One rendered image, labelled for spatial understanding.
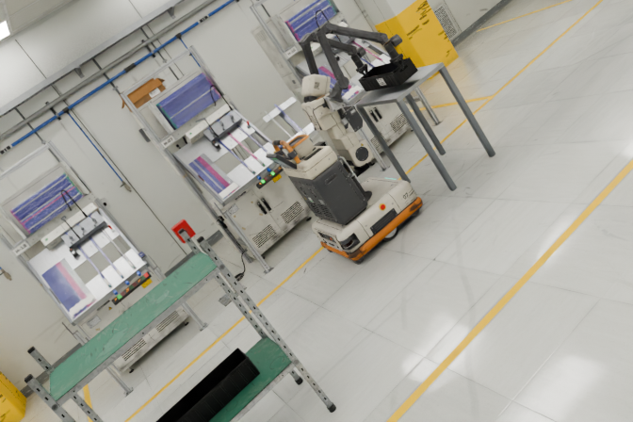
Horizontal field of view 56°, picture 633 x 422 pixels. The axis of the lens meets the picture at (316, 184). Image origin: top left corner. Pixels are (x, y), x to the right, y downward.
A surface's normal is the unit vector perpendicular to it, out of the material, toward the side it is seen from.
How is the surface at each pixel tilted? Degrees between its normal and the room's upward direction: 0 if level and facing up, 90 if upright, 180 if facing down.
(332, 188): 90
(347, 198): 90
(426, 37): 90
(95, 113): 90
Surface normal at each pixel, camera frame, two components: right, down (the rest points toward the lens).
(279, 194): 0.41, 0.02
